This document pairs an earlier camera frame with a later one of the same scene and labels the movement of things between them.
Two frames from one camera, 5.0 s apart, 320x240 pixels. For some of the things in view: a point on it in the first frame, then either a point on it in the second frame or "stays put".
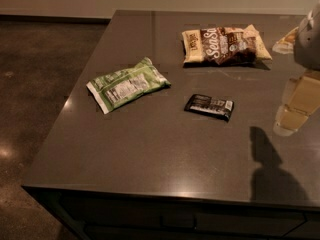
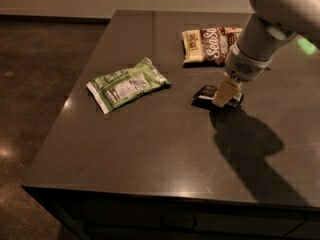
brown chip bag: (224, 45) stays put
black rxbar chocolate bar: (217, 107) -> (206, 95)
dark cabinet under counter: (94, 214) stays put
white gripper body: (309, 47) -> (244, 66)
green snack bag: (115, 88) stays put
